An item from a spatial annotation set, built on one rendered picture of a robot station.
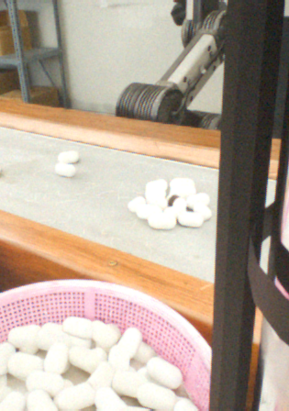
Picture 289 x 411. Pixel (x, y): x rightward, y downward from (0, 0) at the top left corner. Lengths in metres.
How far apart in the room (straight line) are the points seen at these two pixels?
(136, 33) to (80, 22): 0.43
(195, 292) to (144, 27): 2.57
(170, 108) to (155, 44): 1.88
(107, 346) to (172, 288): 0.08
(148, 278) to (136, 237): 0.12
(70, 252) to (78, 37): 2.77
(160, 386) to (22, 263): 0.23
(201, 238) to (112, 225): 0.12
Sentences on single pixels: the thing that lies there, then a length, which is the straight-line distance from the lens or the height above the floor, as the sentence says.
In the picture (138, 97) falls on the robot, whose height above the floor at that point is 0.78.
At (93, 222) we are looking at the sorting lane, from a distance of 0.62.
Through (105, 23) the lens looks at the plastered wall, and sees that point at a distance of 3.09.
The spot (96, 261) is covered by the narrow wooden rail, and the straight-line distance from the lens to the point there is 0.50.
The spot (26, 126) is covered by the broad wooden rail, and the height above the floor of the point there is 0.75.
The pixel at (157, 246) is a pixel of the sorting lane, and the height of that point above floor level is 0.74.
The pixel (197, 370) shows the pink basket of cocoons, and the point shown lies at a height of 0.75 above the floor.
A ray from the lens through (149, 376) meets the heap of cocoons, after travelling 0.43.
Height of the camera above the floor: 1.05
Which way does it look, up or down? 26 degrees down
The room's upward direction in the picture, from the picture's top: 4 degrees counter-clockwise
